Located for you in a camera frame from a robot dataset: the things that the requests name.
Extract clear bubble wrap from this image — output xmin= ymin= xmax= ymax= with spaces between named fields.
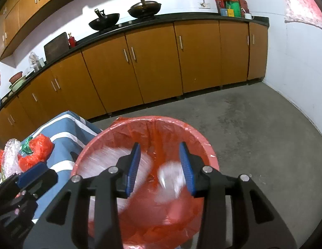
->
xmin=1 ymin=138 xmax=22 ymax=180

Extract small clear plastic bag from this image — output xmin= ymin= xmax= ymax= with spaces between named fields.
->
xmin=155 ymin=161 xmax=186 ymax=204

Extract small green plastic wrapper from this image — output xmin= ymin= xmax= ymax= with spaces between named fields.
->
xmin=21 ymin=136 xmax=33 ymax=155

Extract red plastic trash basket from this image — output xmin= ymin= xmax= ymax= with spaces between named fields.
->
xmin=72 ymin=116 xmax=219 ymax=248

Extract blue white striped tablecloth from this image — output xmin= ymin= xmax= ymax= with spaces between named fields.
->
xmin=31 ymin=111 xmax=101 ymax=223

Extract green basin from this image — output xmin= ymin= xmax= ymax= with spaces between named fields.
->
xmin=10 ymin=76 xmax=26 ymax=92

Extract lower wooden cabinets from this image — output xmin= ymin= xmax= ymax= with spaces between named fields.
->
xmin=0 ymin=20 xmax=268 ymax=147

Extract wooden cabinets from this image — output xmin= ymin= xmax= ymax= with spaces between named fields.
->
xmin=0 ymin=0 xmax=73 ymax=60
xmin=0 ymin=20 xmax=268 ymax=147

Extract red basin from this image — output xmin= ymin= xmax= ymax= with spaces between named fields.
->
xmin=9 ymin=71 xmax=22 ymax=84

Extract clear jar with bag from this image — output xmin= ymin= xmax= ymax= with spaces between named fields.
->
xmin=29 ymin=52 xmax=45 ymax=72

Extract dark cutting board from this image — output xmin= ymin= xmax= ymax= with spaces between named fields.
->
xmin=44 ymin=32 xmax=70 ymax=63

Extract red bottle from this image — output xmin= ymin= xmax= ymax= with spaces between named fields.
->
xmin=68 ymin=33 xmax=76 ymax=48

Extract black wok left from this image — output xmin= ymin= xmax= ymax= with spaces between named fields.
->
xmin=88 ymin=9 xmax=120 ymax=31

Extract black wok with lid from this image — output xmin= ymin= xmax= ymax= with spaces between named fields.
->
xmin=128 ymin=0 xmax=162 ymax=19

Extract white mug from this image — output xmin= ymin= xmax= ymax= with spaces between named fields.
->
xmin=244 ymin=13 xmax=254 ymax=20

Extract red bag of groceries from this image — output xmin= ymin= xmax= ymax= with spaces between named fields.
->
xmin=215 ymin=0 xmax=250 ymax=18

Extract upper wooden cabinets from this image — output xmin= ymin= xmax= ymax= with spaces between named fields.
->
xmin=0 ymin=0 xmax=73 ymax=60

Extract pink floral window curtain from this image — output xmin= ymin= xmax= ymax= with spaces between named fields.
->
xmin=284 ymin=0 xmax=322 ymax=30

